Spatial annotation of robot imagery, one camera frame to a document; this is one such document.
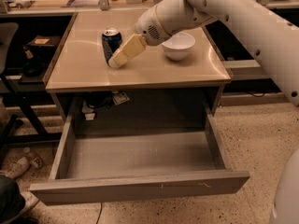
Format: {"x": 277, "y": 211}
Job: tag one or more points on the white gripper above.
{"x": 149, "y": 27}

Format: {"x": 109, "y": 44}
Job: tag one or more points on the blue pepsi can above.
{"x": 111, "y": 41}

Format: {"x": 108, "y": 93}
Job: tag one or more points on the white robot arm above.
{"x": 272, "y": 41}

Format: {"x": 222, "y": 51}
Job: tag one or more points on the grey cabinet with beige top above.
{"x": 81, "y": 65}

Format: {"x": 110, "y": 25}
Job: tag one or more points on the open grey top drawer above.
{"x": 139, "y": 151}

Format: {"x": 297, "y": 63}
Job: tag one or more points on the white ceramic bowl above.
{"x": 178, "y": 46}

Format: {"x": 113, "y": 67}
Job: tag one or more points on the white paper tag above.
{"x": 120, "y": 97}

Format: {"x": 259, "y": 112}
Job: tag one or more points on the black box with label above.
{"x": 44, "y": 42}

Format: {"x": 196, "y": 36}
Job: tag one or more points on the clear plastic bottle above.
{"x": 33, "y": 158}

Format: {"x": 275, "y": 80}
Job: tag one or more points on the white sneaker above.
{"x": 16, "y": 169}

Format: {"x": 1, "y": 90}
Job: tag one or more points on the dark trouser leg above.
{"x": 11, "y": 200}

